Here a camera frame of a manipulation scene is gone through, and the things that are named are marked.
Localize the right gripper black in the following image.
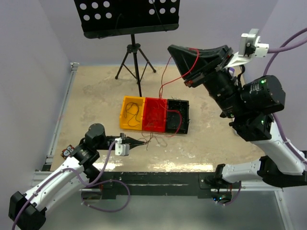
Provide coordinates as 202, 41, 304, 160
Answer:
169, 43, 248, 117

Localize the yellow plastic bin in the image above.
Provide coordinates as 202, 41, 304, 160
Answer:
119, 96, 145, 131

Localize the red plastic bin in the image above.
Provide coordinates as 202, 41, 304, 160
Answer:
142, 97, 167, 133

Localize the black plastic bin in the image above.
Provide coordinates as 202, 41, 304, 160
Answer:
165, 99, 189, 134

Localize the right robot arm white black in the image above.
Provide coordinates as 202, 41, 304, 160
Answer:
167, 45, 307, 188

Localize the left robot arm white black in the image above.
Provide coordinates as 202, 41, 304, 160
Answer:
8, 123, 146, 230

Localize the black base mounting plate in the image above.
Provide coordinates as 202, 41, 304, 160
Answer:
92, 172, 240, 199

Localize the purple metronome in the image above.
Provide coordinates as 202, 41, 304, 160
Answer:
227, 68, 236, 79

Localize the black music stand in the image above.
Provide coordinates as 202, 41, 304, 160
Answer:
74, 0, 180, 85

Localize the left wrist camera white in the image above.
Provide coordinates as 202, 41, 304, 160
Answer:
115, 138, 130, 157

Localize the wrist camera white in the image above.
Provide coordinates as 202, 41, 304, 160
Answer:
115, 138, 130, 157
226, 28, 269, 68

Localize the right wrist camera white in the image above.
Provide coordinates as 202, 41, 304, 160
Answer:
226, 28, 269, 68

